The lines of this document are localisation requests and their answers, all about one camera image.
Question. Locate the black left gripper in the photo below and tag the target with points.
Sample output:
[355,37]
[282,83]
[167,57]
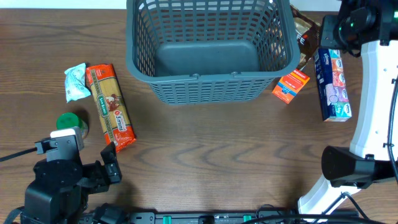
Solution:
[99,178]

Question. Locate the brown Nescafe Gold pouch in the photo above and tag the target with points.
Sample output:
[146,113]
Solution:
[307,34]

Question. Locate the orange spaghetti packet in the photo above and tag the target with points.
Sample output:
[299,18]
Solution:
[113,115]

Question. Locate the blue Kleenex tissue pack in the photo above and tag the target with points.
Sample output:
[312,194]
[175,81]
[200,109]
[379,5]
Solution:
[334,101]

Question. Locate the orange medicine box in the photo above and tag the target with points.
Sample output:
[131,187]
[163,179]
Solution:
[289,85]

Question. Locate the grey plastic basket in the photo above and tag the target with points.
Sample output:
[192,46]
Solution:
[192,52]

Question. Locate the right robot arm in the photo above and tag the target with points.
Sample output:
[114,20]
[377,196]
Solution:
[368,30]

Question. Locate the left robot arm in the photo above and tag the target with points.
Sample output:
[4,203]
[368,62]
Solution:
[52,206]

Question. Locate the green lid spice jar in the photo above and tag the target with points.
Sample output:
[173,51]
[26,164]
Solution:
[69,120]

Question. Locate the white green sachet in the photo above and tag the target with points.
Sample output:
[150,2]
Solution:
[75,83]

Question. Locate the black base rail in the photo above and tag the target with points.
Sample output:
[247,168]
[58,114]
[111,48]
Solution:
[153,217]

